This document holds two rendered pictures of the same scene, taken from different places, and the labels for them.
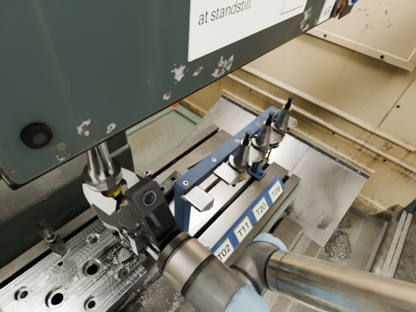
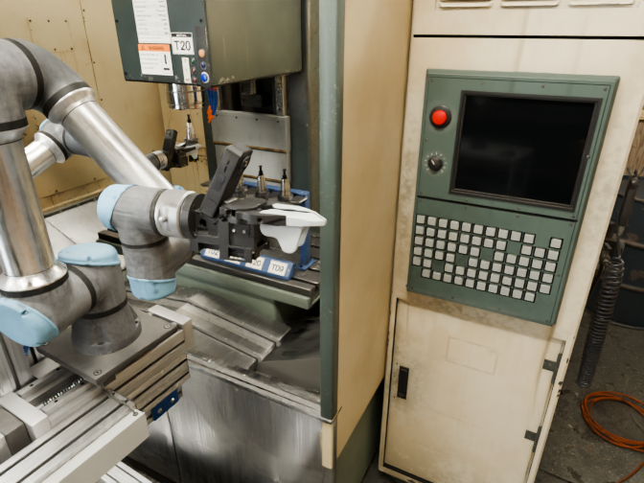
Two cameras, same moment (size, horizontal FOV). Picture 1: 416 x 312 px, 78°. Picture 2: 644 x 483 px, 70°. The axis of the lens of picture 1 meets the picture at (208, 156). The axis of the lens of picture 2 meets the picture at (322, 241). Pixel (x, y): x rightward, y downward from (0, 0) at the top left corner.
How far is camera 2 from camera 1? 2.02 m
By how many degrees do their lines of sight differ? 67
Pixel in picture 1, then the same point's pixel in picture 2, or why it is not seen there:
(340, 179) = not seen: hidden behind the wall
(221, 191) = (273, 253)
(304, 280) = not seen: hidden behind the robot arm
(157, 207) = (169, 138)
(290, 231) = (270, 329)
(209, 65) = (147, 77)
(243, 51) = (154, 78)
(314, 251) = (252, 349)
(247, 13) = (152, 69)
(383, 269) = (227, 371)
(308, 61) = not seen: hidden behind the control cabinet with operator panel
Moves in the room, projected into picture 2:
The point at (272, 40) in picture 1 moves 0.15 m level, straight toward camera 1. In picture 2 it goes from (164, 79) to (125, 79)
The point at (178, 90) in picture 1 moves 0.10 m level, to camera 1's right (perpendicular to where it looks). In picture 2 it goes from (142, 78) to (135, 80)
